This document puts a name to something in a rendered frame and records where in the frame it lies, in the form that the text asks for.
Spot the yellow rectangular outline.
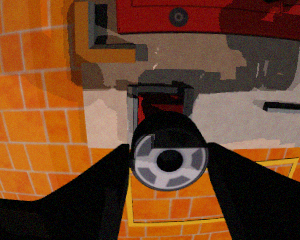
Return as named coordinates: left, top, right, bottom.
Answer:
left=126, top=157, right=299, bottom=227

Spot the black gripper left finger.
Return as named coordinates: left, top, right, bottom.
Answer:
left=0, top=144, right=130, bottom=240

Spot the black wheel with grey hub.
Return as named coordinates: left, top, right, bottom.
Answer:
left=129, top=111, right=210, bottom=192

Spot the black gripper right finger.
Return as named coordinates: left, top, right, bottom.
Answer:
left=206, top=143, right=300, bottom=240

